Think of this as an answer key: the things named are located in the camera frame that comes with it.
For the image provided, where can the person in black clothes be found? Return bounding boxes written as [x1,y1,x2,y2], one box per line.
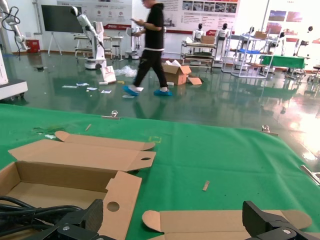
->
[121,0,173,97]

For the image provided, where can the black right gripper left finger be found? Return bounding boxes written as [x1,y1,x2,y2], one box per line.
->
[24,199,118,240]

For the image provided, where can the white tube frame rack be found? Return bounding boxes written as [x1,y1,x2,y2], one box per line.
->
[221,28,276,79]

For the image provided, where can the white humanoid robot side view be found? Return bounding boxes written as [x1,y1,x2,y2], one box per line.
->
[124,26,146,61]

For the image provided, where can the dark screen on white stand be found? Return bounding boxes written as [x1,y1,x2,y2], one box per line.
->
[41,4,85,56]

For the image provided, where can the red box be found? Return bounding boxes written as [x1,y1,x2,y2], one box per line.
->
[25,39,40,54]

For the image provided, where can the green covered table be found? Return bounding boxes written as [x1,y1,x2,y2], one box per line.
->
[259,54,307,77]

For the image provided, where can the silver binder clip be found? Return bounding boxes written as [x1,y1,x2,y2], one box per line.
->
[261,124,279,137]
[101,110,121,120]

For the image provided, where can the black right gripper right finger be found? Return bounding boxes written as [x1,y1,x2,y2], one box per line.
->
[242,200,320,240]

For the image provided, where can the white shelf cart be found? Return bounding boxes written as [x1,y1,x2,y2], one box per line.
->
[181,37,216,68]

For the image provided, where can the wall photo panel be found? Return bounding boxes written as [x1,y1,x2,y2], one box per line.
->
[266,9,305,36]

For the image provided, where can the open brown cardboard carton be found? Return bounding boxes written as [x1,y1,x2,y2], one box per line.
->
[162,59,203,86]

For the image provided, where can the white metal desk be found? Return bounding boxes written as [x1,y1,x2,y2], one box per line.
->
[73,34,124,61]

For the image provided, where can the white leaning wheeled humanoid robot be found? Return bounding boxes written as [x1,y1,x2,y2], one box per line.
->
[69,6,107,70]

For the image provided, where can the white red paper bag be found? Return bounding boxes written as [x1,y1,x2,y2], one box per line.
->
[99,65,117,86]

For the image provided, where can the large wall poster with photos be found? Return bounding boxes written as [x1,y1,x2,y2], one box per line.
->
[162,0,238,33]

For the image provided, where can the flat brown cardboard mailer box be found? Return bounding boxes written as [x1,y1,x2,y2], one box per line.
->
[0,130,157,240]
[141,209,313,240]

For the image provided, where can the black round stool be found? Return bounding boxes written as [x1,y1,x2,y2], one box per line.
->
[111,44,123,61]

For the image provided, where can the white wall poster red icons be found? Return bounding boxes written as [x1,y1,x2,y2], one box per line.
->
[92,0,133,29]

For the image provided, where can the clear plastic bag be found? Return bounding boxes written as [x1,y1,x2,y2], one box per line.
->
[114,65,138,78]

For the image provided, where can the green table cloth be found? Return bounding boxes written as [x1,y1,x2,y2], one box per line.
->
[0,103,320,240]

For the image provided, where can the white machine cabinet on wheels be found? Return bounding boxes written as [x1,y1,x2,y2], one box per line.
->
[0,47,28,101]

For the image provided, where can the black power cable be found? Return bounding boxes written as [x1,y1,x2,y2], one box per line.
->
[0,196,83,232]

